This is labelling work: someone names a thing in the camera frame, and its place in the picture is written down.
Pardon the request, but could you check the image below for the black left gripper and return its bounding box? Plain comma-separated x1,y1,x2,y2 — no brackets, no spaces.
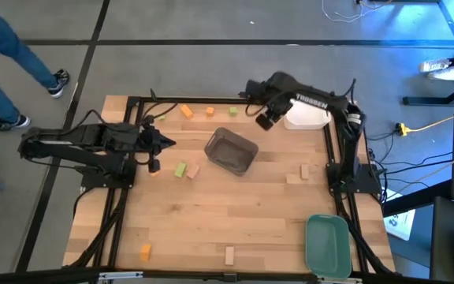
136,125,177,159

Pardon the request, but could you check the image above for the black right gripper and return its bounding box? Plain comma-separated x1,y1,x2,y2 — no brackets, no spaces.
248,78,293,118

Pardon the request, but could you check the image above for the grey transparent plastic bin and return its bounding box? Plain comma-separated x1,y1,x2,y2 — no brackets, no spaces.
203,126,259,178

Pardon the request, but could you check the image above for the white plastic bin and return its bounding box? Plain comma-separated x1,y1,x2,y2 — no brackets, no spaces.
283,99,333,131

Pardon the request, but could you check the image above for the black floor stand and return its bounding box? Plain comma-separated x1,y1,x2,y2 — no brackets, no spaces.
402,77,454,107

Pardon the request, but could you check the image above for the green plastic bin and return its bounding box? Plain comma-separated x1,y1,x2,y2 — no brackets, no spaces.
304,214,353,280

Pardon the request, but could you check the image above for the black diagonal beam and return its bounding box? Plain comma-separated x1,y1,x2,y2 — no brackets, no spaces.
382,179,453,217

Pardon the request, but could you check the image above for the white paper sign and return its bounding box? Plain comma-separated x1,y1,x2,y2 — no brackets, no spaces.
383,189,416,241

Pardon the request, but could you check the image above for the black front beam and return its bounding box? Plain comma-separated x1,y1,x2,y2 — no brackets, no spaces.
0,267,454,284

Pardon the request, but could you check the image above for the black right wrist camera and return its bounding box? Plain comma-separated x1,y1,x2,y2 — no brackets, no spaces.
256,113,275,131

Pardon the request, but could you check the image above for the black left camera cable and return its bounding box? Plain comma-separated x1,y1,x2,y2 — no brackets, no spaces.
142,101,180,161

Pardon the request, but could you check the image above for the black camera cable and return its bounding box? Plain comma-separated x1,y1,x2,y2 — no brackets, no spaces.
142,101,180,161
245,103,266,118

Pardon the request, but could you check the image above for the black right camera cable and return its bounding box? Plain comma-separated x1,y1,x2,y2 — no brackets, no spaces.
245,103,266,118

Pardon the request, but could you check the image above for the black aluminium table frame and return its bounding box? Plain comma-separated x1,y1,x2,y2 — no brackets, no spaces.
92,95,370,277

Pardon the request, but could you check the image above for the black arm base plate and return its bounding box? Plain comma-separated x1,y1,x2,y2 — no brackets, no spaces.
80,165,138,189
326,162,382,195

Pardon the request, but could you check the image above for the black cable bundle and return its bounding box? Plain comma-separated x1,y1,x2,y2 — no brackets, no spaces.
69,188,129,269
335,192,396,276

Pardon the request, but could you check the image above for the white floor cable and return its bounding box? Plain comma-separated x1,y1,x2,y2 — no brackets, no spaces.
321,0,393,24

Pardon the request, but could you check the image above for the silver metal bracket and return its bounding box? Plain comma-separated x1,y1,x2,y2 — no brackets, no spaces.
98,271,144,282
316,277,364,284

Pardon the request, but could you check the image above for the black floor cable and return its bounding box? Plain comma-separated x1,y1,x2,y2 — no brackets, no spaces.
367,132,454,189

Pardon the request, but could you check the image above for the yellow power cable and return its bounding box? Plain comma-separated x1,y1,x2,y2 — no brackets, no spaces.
406,116,454,133

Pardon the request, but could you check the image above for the beige floor cable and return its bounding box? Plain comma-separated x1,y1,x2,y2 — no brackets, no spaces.
384,142,454,200

